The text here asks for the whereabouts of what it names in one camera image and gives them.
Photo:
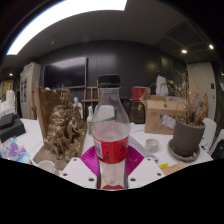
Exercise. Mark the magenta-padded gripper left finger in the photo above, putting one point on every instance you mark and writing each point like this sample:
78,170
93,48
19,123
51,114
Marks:
80,170

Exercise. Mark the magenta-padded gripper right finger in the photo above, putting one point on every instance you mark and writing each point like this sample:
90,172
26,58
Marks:
145,171

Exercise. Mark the clear bottle with red label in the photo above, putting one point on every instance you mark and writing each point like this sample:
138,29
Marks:
111,146

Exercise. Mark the small yellow strip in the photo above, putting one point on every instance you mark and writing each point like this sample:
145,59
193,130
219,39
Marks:
163,165

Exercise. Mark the folded grey newspaper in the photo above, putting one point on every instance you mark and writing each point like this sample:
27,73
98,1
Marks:
141,147

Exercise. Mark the small glass cup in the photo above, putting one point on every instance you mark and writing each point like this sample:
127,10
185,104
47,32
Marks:
152,145

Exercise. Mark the flat round red coaster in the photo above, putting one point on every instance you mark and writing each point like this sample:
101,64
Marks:
113,187

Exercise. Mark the golden sculpture on wooden base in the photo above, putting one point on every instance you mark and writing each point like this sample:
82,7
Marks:
65,133

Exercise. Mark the white bottle with green label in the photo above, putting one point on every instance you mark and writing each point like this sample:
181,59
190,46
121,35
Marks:
90,123

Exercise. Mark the dried plant in grey pot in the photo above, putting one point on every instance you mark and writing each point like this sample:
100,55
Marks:
186,138

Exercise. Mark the brown cardboard box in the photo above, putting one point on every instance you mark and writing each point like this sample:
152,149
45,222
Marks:
155,116

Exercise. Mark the white plaster bust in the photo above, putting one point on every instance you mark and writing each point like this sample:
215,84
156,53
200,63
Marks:
77,107

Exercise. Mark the purple marbled book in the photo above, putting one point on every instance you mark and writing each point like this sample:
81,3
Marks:
13,151

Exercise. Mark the wooden easel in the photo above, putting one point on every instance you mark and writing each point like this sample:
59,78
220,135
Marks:
89,100

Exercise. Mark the black backpack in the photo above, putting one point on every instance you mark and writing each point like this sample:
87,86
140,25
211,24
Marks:
218,150

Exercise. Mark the white chair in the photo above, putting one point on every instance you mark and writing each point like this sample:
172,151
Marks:
210,130
220,135

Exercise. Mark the large black flat box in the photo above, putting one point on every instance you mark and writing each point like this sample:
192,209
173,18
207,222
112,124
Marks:
12,131

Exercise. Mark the red box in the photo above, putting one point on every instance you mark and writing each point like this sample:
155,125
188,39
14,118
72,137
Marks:
139,93

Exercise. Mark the white plaster figure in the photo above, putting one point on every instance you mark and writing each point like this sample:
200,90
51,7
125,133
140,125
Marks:
162,86

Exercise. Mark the small black box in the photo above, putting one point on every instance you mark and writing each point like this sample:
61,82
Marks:
6,120

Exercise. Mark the white cabinet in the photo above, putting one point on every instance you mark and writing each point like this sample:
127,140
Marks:
30,90

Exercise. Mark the round ceiling spotlight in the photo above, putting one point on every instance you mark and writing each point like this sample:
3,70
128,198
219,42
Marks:
184,51
211,46

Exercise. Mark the long ceiling light strip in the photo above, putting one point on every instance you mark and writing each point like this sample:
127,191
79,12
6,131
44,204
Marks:
60,15

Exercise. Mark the black wall screen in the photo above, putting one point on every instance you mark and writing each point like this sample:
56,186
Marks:
65,73

